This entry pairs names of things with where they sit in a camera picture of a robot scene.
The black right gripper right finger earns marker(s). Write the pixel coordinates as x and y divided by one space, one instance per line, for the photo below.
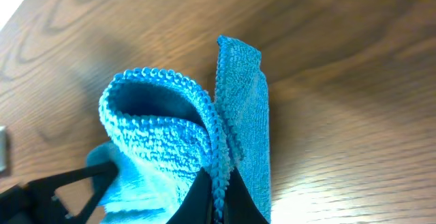
239 207

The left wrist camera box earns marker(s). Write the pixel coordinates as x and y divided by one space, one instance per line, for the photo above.
3 149

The blue microfiber cloth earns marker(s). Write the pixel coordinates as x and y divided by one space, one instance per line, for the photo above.
164 128

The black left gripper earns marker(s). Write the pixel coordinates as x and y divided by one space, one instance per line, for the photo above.
37 202

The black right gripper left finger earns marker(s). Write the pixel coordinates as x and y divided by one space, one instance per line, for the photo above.
197 206

